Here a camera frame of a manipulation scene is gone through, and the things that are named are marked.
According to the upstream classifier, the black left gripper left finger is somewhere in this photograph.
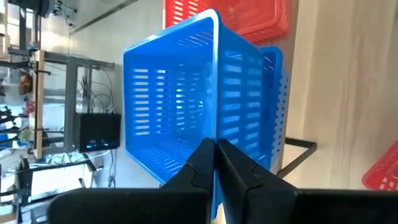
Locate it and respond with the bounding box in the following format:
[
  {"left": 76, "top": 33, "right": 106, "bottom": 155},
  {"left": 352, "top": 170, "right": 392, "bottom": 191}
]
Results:
[{"left": 160, "top": 138, "right": 216, "bottom": 191}]

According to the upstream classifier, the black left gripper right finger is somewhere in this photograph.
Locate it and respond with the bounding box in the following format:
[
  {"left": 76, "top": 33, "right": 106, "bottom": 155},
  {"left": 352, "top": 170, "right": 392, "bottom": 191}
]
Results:
[{"left": 217, "top": 138, "right": 299, "bottom": 224}]

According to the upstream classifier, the red plastic basket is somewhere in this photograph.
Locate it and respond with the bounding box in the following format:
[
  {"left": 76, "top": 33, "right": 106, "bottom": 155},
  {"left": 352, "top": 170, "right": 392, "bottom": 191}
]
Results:
[
  {"left": 164, "top": 0, "right": 290, "bottom": 44},
  {"left": 361, "top": 148, "right": 398, "bottom": 191}
]

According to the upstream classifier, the black computer box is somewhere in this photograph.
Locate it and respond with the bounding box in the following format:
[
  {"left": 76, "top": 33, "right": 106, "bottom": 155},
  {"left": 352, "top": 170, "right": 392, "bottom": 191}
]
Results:
[{"left": 73, "top": 112, "right": 122, "bottom": 153}]

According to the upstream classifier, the grey metal desk frame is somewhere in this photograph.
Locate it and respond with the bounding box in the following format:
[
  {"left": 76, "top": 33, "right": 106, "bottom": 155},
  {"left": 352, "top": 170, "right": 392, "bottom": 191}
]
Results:
[{"left": 7, "top": 49, "right": 116, "bottom": 153}]

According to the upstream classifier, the wooden board post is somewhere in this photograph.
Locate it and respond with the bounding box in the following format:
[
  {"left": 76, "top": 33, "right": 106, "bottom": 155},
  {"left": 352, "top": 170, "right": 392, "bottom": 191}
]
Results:
[{"left": 33, "top": 49, "right": 46, "bottom": 159}]

